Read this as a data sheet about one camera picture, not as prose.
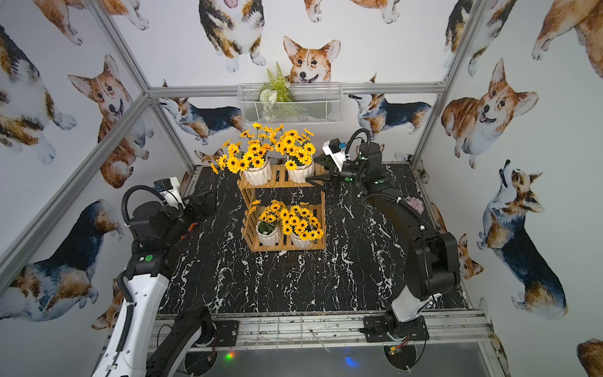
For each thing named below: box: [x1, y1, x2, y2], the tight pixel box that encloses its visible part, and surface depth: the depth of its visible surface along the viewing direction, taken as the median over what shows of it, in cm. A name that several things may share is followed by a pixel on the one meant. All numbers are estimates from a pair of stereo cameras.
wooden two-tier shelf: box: [237, 161, 326, 252], surface depth 85 cm
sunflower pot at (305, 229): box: [281, 201, 324, 249], surface depth 82 cm
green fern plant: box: [259, 61, 293, 106], surface depth 84 cm
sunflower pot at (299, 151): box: [274, 128, 317, 184], surface depth 71 cm
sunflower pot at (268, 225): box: [255, 199, 287, 247], surface depth 87 cm
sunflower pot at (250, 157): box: [210, 123, 285, 187], surface depth 71 cm
